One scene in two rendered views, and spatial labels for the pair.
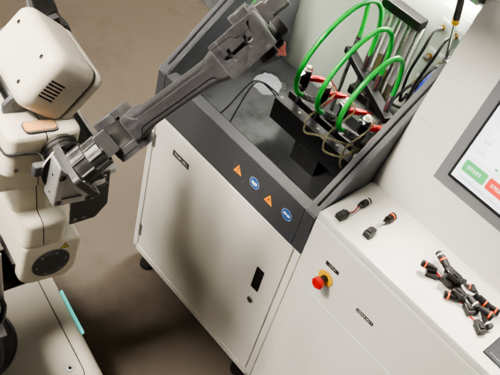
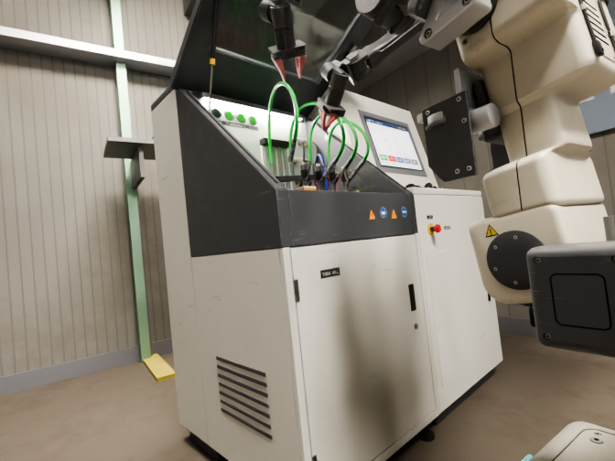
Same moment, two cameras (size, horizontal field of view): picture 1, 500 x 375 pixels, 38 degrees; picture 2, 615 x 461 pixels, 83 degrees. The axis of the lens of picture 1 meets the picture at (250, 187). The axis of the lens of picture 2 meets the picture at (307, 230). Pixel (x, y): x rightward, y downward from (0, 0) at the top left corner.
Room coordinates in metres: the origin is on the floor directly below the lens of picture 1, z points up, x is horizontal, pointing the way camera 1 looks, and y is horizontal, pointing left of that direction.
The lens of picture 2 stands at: (1.48, 1.27, 0.79)
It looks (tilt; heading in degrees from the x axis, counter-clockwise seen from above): 2 degrees up; 281
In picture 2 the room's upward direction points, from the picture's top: 6 degrees counter-clockwise
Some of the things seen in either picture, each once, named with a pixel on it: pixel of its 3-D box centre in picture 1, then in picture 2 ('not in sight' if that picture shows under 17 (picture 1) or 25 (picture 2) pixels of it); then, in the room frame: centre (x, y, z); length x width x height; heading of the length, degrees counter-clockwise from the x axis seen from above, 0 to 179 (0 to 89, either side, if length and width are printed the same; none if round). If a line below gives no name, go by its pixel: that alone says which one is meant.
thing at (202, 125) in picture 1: (231, 155); (356, 216); (1.54, 0.08, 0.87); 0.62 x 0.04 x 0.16; 54
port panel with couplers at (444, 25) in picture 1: (438, 63); (302, 161); (1.80, -0.41, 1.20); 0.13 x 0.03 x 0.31; 54
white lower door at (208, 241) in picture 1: (204, 245); (374, 342); (1.53, 0.09, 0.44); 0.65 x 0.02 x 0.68; 54
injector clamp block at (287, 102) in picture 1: (318, 143); not in sight; (1.66, -0.16, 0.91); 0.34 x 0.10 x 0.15; 54
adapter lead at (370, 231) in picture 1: (380, 225); not in sight; (1.33, -0.35, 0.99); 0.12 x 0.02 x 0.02; 146
